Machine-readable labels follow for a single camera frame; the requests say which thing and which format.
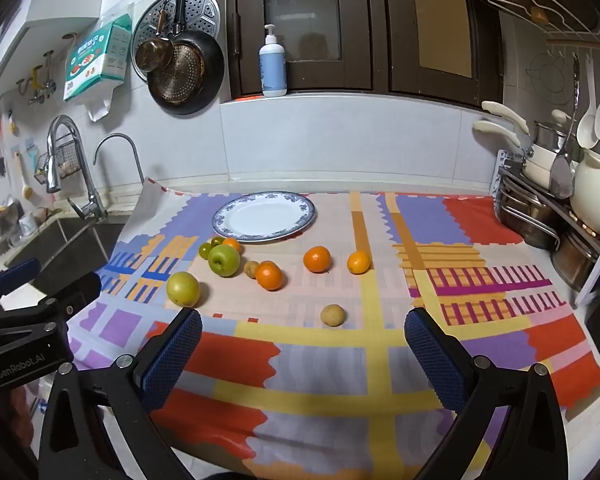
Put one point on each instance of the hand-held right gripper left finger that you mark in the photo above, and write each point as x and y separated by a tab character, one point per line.
172	355

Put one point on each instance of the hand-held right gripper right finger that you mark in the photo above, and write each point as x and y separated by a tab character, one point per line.
437	360

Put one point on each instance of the blue rimmed white plate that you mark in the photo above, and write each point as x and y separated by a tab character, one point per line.
260	220

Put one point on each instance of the metal spatula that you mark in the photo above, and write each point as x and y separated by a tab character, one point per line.
561	175

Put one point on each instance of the tan round fruit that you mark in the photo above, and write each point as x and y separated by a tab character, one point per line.
333	315

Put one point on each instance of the green white tissue pack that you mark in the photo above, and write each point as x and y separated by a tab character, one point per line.
97	57

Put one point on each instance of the white kettle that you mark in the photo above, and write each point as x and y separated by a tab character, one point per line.
595	192

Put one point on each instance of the chrome kitchen faucet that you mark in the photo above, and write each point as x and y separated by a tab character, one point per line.
62	127

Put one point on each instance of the large orange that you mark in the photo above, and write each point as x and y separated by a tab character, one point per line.
270	278
317	259

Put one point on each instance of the metal dish rack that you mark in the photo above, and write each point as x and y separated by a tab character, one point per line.
530	220

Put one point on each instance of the blue pump soap bottle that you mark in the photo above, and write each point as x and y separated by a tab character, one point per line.
273	67

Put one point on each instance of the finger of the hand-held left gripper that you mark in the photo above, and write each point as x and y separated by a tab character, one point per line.
74	292
22	267

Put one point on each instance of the white plastic ladle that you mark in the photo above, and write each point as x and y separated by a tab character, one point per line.
587	127

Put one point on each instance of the dark wooden window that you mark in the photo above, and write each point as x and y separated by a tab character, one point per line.
370	25

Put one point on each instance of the colourful patterned mat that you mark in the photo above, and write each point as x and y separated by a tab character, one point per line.
330	385

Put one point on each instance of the yellow-green round fruit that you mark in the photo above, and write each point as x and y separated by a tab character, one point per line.
183	289

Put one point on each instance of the green apple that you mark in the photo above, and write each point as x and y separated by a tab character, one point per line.
224	261

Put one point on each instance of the black frying pan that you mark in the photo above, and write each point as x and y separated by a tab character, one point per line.
210	70

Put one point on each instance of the brown kiwi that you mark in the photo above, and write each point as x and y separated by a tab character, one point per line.
251	269

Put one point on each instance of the small green citrus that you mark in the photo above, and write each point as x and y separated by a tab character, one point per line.
215	241
205	250

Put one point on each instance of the metal wall hooks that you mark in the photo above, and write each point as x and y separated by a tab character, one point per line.
37	85

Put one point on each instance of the gooseneck faucet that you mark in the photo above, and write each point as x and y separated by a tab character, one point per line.
129	142

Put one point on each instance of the small copper saucepan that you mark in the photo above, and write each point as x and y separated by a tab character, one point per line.
152	55

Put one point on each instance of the golden mesh colander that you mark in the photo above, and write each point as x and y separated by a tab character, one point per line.
179	77

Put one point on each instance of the kitchen sink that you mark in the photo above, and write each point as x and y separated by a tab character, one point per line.
64	245

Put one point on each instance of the perforated metal steamer plate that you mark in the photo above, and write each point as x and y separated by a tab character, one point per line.
199	10

